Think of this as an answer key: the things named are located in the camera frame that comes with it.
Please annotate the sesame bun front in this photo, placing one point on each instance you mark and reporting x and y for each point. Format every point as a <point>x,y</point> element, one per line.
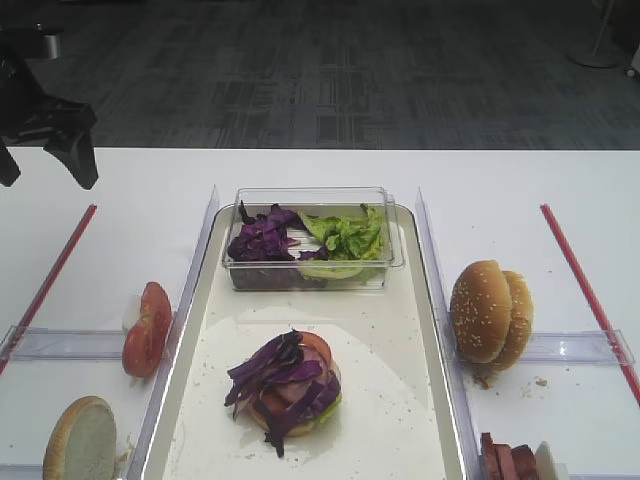
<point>480,311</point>

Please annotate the purple cabbage shreds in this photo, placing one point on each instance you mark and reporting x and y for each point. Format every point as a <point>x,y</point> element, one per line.
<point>249,378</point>

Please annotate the upright bun half left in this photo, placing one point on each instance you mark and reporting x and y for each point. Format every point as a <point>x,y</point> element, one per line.
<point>82,444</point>

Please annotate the green lettuce in container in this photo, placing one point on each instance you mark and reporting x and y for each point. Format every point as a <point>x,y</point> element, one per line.
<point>345,238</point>

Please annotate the sesame bun rear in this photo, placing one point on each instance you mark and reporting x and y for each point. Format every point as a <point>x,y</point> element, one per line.
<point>520,328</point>

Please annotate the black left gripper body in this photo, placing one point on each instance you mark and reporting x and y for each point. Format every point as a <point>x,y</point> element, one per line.
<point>27,111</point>

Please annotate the left red strip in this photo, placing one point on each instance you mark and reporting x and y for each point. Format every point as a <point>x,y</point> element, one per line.
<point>50,280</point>

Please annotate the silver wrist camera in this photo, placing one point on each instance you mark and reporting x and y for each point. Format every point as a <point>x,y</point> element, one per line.
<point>33,41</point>

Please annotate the purple cabbage in container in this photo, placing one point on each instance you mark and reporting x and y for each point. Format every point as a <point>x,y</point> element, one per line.
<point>264,237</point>

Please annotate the right upper clear rail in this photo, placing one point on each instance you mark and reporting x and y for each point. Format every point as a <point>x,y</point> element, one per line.
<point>597,347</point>

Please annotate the right red strip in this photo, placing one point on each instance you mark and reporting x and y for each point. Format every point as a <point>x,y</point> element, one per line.
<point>600,316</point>

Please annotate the bottom bun on tray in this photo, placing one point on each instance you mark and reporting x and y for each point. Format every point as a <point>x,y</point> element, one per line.
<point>298,419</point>

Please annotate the white stand base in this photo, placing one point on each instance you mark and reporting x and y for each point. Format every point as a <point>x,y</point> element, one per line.
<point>603,54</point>

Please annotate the left upper clear rail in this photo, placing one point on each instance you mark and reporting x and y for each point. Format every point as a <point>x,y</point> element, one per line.
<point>35,344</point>

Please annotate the clear rail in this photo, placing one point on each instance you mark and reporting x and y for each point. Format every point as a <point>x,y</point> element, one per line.
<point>597,347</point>
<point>35,344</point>

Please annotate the left clear long divider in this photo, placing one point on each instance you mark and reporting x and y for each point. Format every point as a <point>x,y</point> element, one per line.
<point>140,456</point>

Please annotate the lettuce leaf on bun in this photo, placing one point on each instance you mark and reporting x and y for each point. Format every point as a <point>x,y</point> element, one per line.
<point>331,409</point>

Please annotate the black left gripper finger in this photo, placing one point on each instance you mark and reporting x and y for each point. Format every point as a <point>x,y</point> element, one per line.
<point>74,149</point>
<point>9,170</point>

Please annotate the tomato slice on tray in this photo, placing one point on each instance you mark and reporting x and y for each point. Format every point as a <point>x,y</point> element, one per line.
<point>275,404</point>

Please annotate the red strip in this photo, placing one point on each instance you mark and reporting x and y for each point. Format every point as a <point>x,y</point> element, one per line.
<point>50,280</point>
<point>600,316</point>

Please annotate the silver metal tray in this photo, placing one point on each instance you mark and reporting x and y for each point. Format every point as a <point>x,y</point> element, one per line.
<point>393,421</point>

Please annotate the clear plastic container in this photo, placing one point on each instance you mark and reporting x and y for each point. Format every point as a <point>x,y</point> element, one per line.
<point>314,275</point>

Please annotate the sesame bun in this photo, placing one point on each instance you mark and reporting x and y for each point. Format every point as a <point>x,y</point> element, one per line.
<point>520,328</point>
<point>480,311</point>

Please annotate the upright tomato slices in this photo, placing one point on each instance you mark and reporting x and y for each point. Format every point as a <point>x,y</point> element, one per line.
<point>145,341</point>

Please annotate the sliced sausage stack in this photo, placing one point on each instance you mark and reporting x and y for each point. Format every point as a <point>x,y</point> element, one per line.
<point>502,462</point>

